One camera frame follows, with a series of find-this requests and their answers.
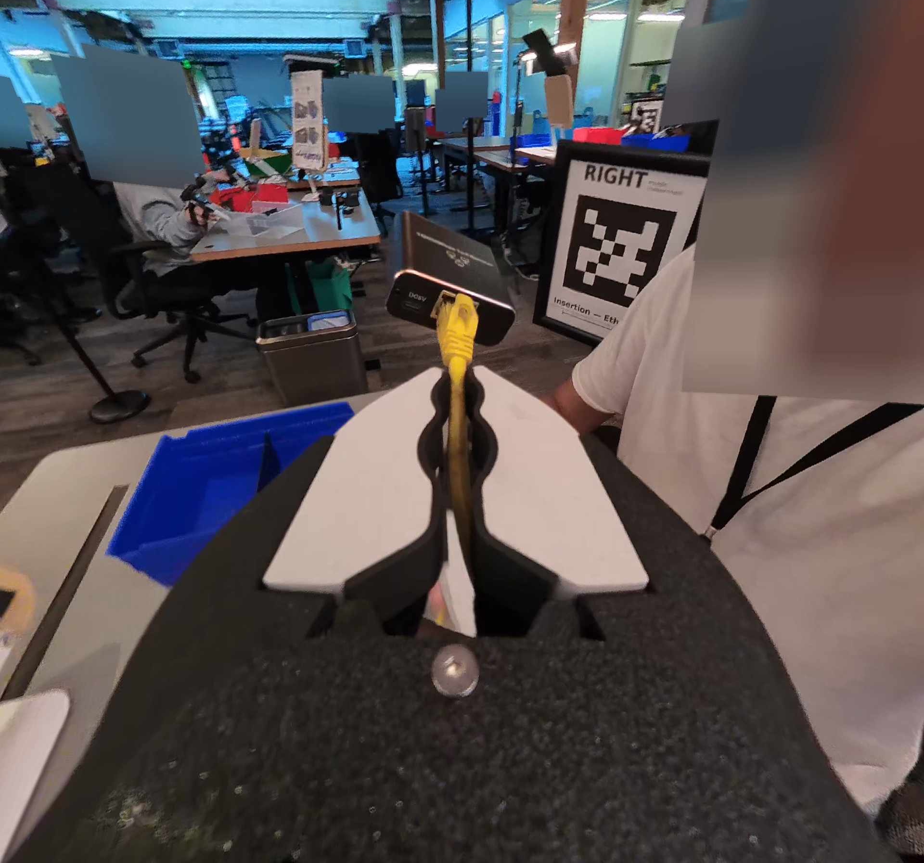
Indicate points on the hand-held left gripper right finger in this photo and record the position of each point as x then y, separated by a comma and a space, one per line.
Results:
556, 509

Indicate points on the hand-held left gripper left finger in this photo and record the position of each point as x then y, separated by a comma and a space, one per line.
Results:
361, 509

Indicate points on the blue plastic bin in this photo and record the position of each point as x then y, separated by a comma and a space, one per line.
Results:
195, 487

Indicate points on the black ethernet adapter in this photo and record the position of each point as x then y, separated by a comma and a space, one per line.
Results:
447, 256

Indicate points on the person's right forearm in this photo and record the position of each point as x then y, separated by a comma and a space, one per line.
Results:
577, 404

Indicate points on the black bin divider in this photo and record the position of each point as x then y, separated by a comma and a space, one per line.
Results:
268, 459

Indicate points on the silver trash can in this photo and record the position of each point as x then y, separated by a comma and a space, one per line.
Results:
310, 365

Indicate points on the green bag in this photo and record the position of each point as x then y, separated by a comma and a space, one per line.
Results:
328, 285

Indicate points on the black framed white sign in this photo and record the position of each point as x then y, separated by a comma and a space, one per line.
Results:
613, 242

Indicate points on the black floor stand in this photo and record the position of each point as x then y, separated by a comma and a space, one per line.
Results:
108, 401

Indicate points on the wooden work table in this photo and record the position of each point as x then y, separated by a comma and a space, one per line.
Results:
332, 227

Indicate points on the black office chair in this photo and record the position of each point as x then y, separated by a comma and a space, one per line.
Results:
166, 300

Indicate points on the red plastic bin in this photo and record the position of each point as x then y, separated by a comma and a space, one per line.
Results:
252, 197

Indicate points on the hanging printed sheet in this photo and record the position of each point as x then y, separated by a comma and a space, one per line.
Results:
309, 119

